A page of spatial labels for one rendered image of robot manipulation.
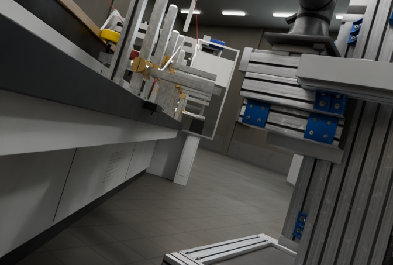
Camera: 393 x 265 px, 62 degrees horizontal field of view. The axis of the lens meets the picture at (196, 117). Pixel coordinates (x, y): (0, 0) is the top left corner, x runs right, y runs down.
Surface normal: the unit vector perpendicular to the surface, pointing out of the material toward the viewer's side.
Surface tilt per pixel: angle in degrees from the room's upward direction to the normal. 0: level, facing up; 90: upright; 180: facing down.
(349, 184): 90
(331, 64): 90
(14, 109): 90
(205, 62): 90
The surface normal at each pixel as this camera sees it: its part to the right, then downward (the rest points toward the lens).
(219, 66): -0.01, -0.05
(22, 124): 0.96, 0.29
